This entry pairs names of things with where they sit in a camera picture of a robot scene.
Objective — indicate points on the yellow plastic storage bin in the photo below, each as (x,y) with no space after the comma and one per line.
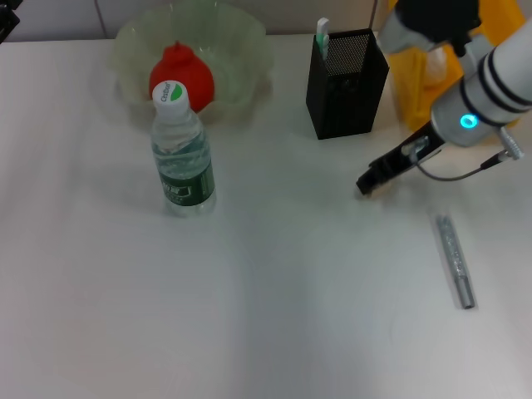
(409,91)

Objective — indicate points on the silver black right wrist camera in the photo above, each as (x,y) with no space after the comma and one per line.
(436,16)

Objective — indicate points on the translucent green fruit bowl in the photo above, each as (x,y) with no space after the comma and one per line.
(241,54)

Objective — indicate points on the white paper ball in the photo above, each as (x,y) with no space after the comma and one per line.
(437,62)

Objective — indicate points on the green pen with white clip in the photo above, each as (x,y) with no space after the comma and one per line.
(322,37)

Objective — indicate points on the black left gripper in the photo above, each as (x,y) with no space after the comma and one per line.
(6,16)

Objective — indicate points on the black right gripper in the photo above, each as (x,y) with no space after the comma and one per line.
(407,160)

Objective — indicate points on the clear green-label water bottle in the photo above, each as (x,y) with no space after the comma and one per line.
(183,166)

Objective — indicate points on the red-orange toy orange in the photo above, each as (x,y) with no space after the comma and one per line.
(183,66)

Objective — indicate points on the gray glitter pen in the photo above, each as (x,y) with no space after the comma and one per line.
(455,262)

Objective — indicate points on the black mesh pen holder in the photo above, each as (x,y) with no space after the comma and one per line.
(345,108)

